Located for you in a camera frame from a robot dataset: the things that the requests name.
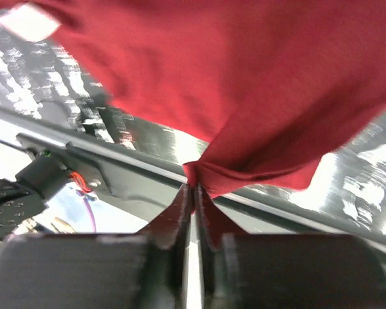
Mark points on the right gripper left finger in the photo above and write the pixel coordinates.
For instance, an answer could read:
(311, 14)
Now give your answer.
(140, 270)

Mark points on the dark red t-shirt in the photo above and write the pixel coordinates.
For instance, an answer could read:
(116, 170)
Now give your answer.
(272, 86)

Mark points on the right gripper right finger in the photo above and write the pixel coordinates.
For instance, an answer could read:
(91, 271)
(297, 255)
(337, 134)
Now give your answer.
(311, 270)

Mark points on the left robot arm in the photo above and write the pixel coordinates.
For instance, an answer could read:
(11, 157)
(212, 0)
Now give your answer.
(28, 195)

